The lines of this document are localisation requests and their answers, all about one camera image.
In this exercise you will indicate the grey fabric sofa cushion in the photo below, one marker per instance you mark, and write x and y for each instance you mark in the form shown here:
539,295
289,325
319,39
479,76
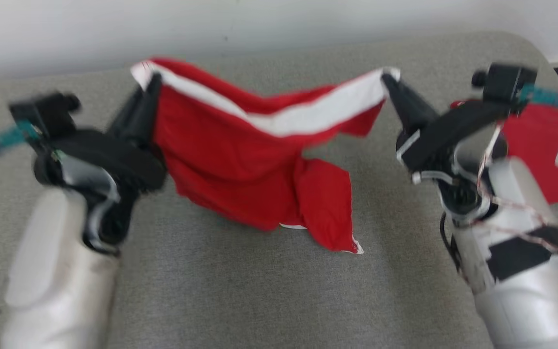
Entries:
240,291

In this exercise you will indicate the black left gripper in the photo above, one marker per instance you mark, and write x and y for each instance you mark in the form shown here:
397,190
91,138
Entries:
114,155

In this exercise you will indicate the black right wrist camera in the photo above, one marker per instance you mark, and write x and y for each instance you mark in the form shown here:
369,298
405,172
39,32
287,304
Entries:
506,82

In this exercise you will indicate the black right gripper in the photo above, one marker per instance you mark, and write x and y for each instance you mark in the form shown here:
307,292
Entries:
443,135

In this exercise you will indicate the red jersey shirt white sleeves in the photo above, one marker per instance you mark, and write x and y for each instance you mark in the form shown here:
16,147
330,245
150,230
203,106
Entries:
535,135

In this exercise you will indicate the red shorts white waistband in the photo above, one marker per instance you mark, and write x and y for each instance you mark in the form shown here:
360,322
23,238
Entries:
230,165

